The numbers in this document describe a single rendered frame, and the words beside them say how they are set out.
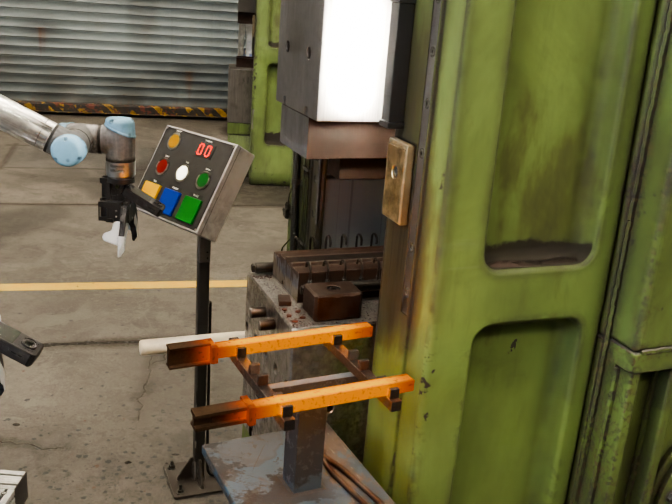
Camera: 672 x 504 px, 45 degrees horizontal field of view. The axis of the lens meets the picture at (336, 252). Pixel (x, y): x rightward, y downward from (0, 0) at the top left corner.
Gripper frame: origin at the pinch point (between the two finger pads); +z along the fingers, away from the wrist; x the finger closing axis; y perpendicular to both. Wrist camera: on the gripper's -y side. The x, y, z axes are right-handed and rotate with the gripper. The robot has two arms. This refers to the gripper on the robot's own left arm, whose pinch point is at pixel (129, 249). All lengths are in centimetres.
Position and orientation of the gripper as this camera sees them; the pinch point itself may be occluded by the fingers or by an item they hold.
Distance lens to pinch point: 226.2
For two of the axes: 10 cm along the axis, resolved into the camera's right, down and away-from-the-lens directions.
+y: -10.0, -0.8, 0.0
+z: -0.7, 9.5, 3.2
